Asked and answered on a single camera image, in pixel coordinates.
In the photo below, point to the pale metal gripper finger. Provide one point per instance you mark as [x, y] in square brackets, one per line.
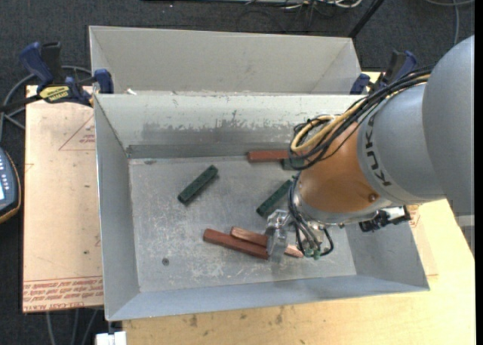
[271, 248]
[281, 251]

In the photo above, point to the red-brown flat block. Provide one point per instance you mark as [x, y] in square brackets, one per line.
[249, 236]
[234, 243]
[266, 156]

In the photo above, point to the dark green flat block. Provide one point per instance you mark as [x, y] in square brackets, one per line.
[198, 185]
[273, 198]
[292, 164]

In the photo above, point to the grey metal bin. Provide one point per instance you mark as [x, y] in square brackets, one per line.
[211, 222]

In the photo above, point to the brown cardboard board red print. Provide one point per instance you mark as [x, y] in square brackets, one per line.
[60, 204]

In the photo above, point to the black cylinder on white bracket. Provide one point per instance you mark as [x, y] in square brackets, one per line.
[381, 219]

